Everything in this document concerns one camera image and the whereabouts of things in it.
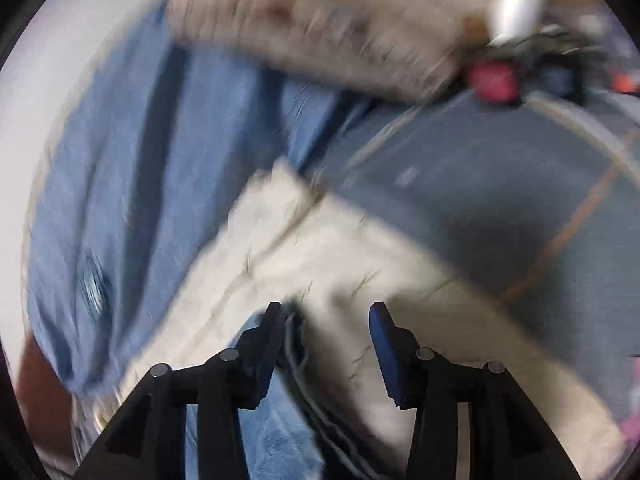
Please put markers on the small red bottle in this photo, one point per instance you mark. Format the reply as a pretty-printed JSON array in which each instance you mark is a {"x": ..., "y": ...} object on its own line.
[{"x": 494, "y": 82}]

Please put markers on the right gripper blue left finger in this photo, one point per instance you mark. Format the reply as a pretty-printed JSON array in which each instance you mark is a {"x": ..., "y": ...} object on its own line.
[{"x": 259, "y": 349}]

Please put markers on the blue plaid quilt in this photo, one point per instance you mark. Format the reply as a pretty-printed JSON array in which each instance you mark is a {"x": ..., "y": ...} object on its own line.
[{"x": 145, "y": 173}]

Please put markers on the striped beige pillow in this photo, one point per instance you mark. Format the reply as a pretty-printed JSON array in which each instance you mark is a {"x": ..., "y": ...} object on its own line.
[{"x": 401, "y": 49}]

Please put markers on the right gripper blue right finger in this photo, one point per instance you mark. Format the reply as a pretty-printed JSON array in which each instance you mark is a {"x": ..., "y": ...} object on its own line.
[{"x": 395, "y": 348}]

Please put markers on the blue denim jeans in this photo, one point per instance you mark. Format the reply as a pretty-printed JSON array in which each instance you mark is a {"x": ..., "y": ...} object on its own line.
[{"x": 297, "y": 431}]

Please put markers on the grey patterned pillowcase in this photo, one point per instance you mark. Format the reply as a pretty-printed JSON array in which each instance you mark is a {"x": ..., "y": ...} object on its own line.
[{"x": 533, "y": 204}]

